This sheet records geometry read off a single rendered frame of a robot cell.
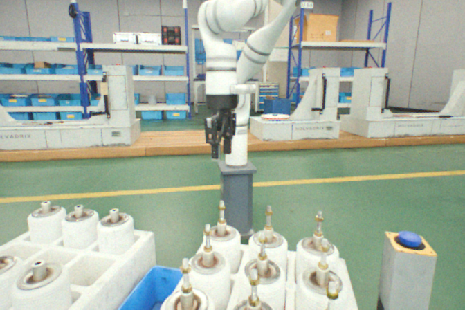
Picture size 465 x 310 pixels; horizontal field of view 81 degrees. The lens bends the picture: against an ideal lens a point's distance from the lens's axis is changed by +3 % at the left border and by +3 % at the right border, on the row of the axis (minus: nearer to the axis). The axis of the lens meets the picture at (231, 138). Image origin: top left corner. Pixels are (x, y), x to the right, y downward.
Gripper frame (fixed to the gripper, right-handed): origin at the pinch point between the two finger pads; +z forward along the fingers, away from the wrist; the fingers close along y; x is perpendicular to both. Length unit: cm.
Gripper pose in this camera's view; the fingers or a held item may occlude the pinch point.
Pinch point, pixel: (221, 151)
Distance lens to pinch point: 66.0
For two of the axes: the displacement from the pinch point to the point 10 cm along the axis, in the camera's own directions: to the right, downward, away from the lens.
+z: 0.0, 9.8, 2.0
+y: -3.8, 1.8, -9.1
